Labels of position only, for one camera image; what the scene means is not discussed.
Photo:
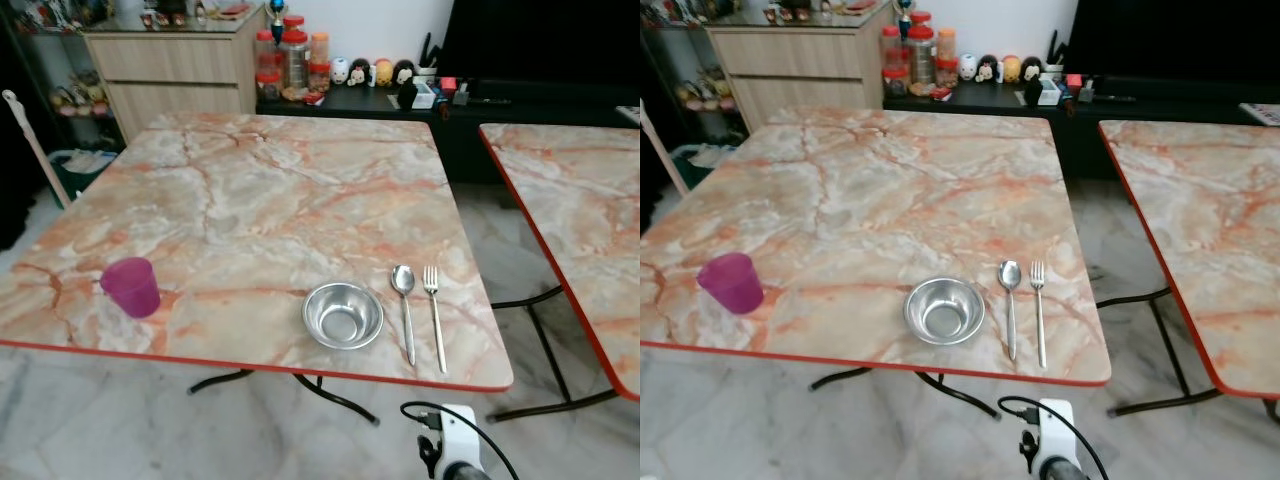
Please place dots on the small steel bowl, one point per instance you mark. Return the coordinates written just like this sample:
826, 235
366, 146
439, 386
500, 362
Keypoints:
944, 312
343, 317

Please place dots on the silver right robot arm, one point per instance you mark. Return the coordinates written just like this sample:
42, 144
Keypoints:
1065, 472
465, 473

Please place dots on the steel fork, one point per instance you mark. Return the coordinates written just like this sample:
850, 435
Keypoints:
431, 285
1037, 278

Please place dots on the steel spoon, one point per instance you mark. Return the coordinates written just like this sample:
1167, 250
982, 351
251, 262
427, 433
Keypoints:
403, 279
1010, 275

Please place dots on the marble top folding table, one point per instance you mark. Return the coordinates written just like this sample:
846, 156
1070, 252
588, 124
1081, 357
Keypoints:
1200, 200
250, 200
860, 190
580, 200

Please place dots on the purple plastic cup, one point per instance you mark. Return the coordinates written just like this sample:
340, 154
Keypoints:
732, 285
131, 290

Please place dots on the small white box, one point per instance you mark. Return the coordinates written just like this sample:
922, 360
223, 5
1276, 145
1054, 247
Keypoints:
1050, 92
426, 95

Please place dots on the black haired plush toy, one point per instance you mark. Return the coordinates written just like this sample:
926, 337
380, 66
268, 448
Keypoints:
989, 68
1032, 69
404, 72
360, 72

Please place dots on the yellow plush toy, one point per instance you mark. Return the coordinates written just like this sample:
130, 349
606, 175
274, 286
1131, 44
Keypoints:
382, 72
1011, 68

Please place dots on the small red lid jar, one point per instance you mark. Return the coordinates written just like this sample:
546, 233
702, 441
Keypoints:
319, 77
946, 72

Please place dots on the white plush toy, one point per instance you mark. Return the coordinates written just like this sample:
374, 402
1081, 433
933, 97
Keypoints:
340, 72
968, 67

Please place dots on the large red lid jar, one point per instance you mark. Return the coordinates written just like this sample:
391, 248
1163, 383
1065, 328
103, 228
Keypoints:
294, 65
921, 60

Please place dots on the orange lid plastic jar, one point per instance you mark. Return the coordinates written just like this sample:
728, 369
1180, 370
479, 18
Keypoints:
319, 48
946, 43

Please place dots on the red lid plastic jar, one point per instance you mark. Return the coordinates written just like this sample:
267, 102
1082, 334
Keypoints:
265, 50
890, 48

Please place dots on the black television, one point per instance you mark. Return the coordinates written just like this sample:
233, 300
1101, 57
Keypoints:
1170, 35
540, 40

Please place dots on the glass display shelf unit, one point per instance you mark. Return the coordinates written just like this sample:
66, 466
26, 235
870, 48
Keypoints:
75, 95
690, 95

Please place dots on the green plastic basket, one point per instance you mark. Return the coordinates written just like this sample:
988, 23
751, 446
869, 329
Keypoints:
75, 175

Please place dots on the blue bead hanging ornament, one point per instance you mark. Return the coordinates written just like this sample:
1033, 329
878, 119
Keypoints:
277, 15
905, 15

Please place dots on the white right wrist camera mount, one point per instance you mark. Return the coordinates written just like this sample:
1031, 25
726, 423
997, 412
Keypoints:
1060, 430
460, 435

